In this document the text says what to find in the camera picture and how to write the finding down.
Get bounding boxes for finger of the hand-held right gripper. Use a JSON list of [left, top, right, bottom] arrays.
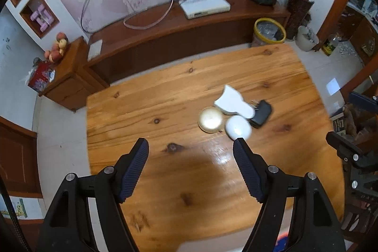
[[348, 92, 378, 113], [326, 131, 378, 173]]

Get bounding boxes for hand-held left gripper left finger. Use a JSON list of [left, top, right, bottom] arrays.
[[35, 138, 150, 252]]

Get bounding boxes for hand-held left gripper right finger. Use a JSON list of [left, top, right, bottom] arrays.
[[233, 138, 346, 252]]

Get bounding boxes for white round puck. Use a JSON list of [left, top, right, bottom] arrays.
[[224, 115, 252, 141]]

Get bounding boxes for black power adapter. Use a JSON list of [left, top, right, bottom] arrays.
[[249, 100, 273, 129]]

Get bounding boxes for gold round tin lid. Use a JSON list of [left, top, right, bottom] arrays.
[[197, 107, 224, 134]]

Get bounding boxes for white curved plastic piece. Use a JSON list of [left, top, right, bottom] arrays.
[[214, 85, 257, 119]]

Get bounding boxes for dark printed book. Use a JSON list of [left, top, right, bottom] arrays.
[[330, 113, 349, 137]]

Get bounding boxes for wooden chair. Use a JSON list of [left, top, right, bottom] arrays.
[[343, 104, 378, 241]]

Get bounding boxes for yellow green bottle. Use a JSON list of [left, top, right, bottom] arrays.
[[322, 35, 340, 57]]

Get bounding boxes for white bucket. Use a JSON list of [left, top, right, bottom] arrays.
[[296, 25, 320, 52]]

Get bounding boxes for small wooden side cabinet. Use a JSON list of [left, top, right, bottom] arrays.
[[38, 36, 110, 112]]

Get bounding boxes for tall dark basket red lid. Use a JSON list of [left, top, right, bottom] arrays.
[[286, 0, 314, 40]]

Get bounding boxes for brown wooden door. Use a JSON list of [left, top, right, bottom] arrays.
[[0, 116, 43, 199]]

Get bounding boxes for yellow rimmed trash bin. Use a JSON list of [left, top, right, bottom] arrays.
[[251, 17, 287, 48]]

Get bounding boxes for red printed box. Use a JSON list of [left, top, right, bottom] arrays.
[[28, 58, 56, 93]]

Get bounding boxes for long wooden television cabinet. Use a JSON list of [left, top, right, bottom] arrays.
[[84, 0, 291, 84]]

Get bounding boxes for pile of peaches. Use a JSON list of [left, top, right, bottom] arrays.
[[44, 32, 69, 63]]

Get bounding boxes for white set-top box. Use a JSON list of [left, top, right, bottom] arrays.
[[179, 0, 231, 20]]

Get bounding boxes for pink dumbbells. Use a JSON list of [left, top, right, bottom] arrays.
[[30, 5, 54, 32]]

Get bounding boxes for white flat cable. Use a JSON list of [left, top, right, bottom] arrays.
[[123, 0, 175, 31]]

